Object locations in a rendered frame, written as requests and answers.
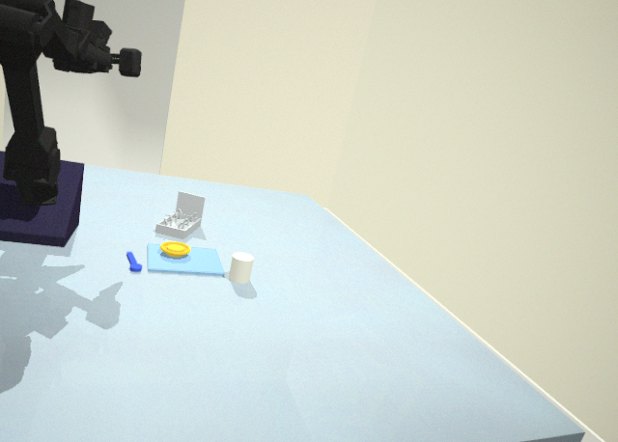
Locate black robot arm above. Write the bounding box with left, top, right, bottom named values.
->
left=0, top=0, right=113, bottom=206

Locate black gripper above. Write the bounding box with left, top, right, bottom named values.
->
left=70, top=41, right=142, bottom=78

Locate light blue flat mat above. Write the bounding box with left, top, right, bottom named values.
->
left=148, top=244, right=224, bottom=276

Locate beige cylinder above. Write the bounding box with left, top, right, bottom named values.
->
left=228, top=252, right=254, bottom=284

